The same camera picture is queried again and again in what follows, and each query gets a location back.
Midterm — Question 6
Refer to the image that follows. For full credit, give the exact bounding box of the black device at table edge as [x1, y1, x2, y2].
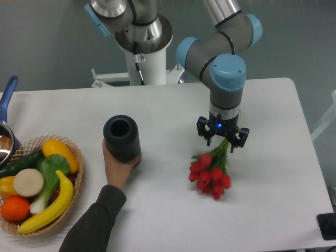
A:
[317, 213, 336, 240]

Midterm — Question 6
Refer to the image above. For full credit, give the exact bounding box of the yellow bell pepper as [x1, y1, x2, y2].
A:
[0, 176, 18, 198]

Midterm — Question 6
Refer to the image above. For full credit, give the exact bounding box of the woven wicker basket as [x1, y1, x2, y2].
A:
[1, 135, 83, 237]

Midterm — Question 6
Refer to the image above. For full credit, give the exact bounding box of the yellow banana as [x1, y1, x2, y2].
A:
[17, 170, 74, 234]

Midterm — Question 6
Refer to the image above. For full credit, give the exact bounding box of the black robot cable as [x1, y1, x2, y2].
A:
[132, 41, 146, 86]

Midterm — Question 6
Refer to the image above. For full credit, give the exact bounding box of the green cucumber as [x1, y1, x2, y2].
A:
[1, 149, 45, 178]

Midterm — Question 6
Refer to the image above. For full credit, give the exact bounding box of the green bok choy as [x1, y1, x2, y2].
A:
[30, 154, 69, 215]

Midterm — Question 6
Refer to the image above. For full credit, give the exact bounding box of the dark grey sleeved forearm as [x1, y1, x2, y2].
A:
[59, 185, 127, 251]

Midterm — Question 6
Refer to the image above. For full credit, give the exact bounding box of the dark grey ribbed vase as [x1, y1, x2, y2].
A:
[103, 114, 142, 169]

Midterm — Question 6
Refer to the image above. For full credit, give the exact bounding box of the red tulip bouquet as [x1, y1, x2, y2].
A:
[188, 139, 232, 201]

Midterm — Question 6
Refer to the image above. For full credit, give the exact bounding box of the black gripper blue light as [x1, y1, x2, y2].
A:
[197, 110, 250, 153]

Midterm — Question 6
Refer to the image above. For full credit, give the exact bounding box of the red fruit in basket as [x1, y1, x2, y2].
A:
[50, 174, 76, 204]

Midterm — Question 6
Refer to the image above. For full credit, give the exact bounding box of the white frame at right edge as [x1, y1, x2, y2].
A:
[310, 90, 335, 141]

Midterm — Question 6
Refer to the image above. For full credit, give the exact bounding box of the orange fruit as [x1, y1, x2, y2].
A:
[1, 196, 30, 221]

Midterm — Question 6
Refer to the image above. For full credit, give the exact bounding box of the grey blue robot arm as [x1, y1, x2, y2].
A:
[85, 1, 263, 148]

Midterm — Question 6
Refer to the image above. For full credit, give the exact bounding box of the blue handled saucepan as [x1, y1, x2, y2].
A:
[1, 76, 21, 168]

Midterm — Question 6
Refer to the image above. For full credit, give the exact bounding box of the beige round disc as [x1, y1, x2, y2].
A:
[13, 169, 44, 197]

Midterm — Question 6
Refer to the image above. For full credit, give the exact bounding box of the yellow lemon squash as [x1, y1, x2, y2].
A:
[42, 139, 79, 174]

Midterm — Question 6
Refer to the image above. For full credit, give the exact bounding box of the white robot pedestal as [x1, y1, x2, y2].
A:
[91, 49, 185, 88]

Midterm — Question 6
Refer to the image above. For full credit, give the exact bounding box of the person's bare hand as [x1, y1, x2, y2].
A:
[102, 140, 142, 189]

